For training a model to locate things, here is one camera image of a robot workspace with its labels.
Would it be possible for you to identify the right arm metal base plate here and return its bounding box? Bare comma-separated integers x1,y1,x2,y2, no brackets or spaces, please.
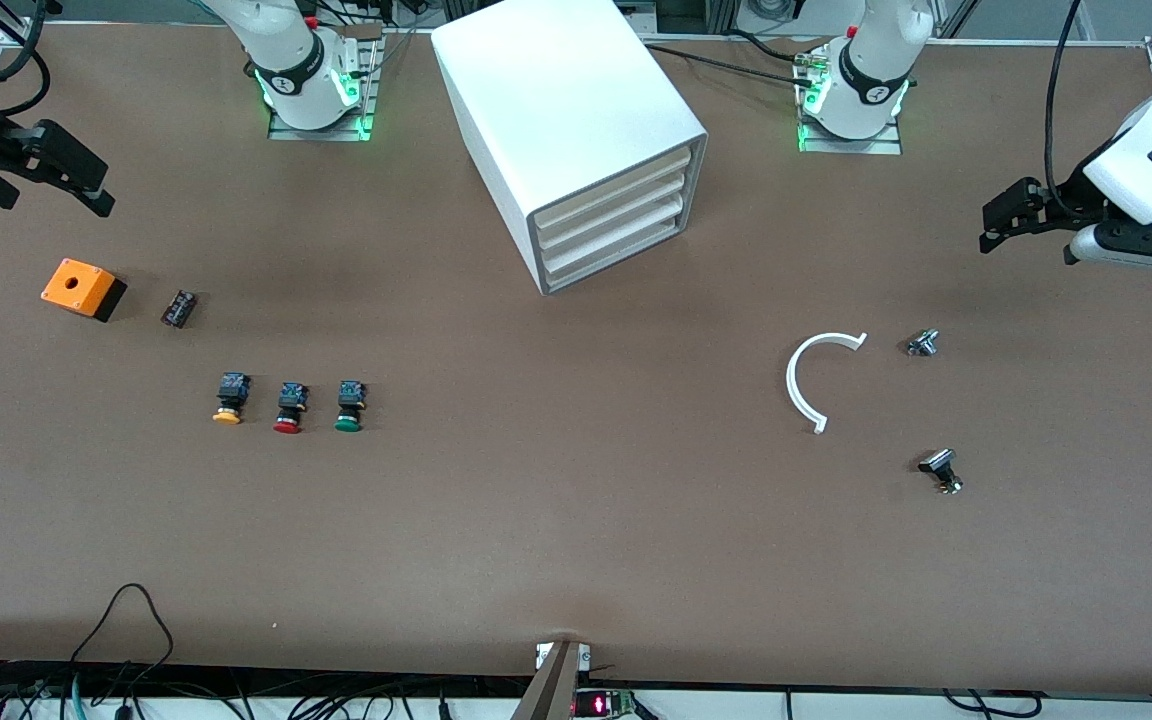
268,25,382,142

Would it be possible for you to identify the white curved plastic arc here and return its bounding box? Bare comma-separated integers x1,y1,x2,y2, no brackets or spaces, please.
785,331,869,435

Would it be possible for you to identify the long black table cable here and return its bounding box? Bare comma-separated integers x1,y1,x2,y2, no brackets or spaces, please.
644,44,817,89

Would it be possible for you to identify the yellow push button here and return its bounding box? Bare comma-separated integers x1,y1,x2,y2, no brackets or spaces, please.
212,372,253,427

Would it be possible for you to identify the green push button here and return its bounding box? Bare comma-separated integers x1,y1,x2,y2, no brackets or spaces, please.
333,379,368,433

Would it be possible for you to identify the red push button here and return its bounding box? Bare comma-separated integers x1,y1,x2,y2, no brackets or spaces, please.
272,381,310,435

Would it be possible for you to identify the black looped table cable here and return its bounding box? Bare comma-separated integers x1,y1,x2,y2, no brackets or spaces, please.
66,583,177,666

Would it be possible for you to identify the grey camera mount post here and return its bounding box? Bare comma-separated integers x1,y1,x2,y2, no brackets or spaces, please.
511,640,593,720

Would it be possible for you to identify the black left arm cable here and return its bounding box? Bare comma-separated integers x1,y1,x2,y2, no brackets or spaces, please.
1042,0,1089,216

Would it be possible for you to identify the circuit board with red display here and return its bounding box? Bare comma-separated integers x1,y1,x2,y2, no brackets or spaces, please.
574,688,639,719

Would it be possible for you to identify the orange button enclosure box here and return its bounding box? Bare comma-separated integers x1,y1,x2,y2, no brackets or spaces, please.
40,258,128,323

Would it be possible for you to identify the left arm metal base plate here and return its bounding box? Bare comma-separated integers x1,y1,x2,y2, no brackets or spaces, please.
796,50,904,156

